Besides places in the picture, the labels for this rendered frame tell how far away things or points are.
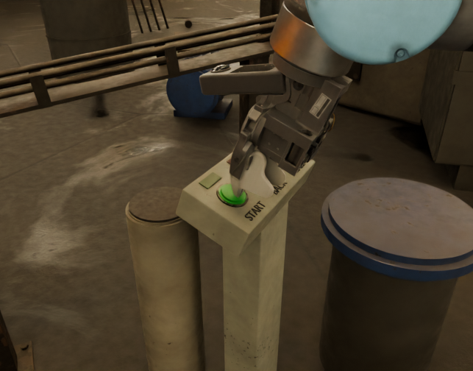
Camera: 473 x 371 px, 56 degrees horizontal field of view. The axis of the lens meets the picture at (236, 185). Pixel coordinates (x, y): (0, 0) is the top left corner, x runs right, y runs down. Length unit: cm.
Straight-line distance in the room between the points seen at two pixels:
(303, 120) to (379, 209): 48
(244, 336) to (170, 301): 14
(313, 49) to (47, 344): 105
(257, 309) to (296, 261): 71
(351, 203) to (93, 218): 105
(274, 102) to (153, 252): 35
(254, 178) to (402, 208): 47
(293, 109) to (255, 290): 34
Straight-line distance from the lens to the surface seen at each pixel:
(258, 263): 69
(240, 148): 51
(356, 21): 30
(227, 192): 60
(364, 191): 99
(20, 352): 129
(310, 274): 141
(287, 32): 45
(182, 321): 85
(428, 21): 31
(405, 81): 253
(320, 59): 45
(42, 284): 147
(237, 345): 84
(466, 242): 90
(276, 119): 49
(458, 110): 187
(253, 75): 50
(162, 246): 73
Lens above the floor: 91
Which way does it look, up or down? 30 degrees down
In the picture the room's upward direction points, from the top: straight up
